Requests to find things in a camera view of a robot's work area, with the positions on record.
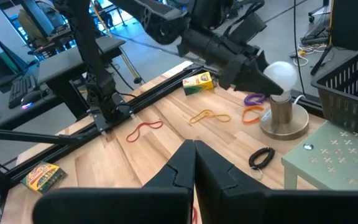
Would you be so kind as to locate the black computer mouse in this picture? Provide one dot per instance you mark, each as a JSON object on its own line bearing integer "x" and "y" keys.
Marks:
{"x": 31, "y": 98}

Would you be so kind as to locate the black frame strut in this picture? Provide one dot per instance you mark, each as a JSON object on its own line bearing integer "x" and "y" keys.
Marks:
{"x": 26, "y": 136}

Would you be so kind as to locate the black cabinet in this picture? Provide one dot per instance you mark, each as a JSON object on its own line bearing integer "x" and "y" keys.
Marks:
{"x": 356, "y": 21}

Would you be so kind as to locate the Crayola crayon box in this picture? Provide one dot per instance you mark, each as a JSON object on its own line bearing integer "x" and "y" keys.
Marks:
{"x": 43, "y": 177}
{"x": 197, "y": 83}

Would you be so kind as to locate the red rubber band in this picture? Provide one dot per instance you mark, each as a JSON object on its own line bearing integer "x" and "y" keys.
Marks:
{"x": 162, "y": 124}

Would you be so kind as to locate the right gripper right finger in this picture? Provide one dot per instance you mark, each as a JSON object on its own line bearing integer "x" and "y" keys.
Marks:
{"x": 216, "y": 177}

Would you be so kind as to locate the green perforated metal shelf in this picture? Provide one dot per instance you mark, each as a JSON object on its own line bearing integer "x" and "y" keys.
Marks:
{"x": 337, "y": 155}

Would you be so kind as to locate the black tripod leg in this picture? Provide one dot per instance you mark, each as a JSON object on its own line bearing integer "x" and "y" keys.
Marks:
{"x": 322, "y": 59}

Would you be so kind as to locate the yellow pole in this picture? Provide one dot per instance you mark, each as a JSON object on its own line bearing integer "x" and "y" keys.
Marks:
{"x": 127, "y": 62}

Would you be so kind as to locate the dark grey desk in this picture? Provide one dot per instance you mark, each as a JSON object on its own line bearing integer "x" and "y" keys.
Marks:
{"x": 67, "y": 62}

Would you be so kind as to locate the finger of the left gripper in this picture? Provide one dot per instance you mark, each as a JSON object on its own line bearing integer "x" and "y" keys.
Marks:
{"x": 250, "y": 84}
{"x": 261, "y": 68}

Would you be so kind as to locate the black keyboard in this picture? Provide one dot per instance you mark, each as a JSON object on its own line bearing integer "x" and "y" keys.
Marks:
{"x": 22, "y": 90}

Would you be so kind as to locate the black coil wristband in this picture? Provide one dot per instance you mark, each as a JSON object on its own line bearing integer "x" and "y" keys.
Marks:
{"x": 251, "y": 163}

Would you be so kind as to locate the orange rubber band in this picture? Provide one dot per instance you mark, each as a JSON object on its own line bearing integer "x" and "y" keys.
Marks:
{"x": 255, "y": 107}

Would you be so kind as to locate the black slotted plastic basket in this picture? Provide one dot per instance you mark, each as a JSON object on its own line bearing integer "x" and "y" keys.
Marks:
{"x": 337, "y": 102}

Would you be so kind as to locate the purple coil wristband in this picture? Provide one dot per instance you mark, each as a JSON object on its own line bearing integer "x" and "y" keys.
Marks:
{"x": 247, "y": 100}

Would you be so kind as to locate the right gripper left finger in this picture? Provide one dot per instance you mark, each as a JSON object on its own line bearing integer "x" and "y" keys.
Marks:
{"x": 182, "y": 168}

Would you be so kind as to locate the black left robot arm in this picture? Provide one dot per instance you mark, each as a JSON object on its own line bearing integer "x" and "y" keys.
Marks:
{"x": 99, "y": 87}

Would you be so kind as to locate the yellow rubber band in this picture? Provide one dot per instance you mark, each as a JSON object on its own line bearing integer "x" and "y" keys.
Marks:
{"x": 211, "y": 114}

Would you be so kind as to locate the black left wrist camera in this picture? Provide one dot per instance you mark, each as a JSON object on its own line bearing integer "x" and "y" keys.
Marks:
{"x": 247, "y": 28}

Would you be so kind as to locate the brass lamp with white bulb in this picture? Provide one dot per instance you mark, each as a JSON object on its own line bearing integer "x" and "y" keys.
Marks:
{"x": 283, "y": 112}

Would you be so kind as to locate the black chair base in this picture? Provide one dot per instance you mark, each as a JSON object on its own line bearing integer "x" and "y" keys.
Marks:
{"x": 317, "y": 12}

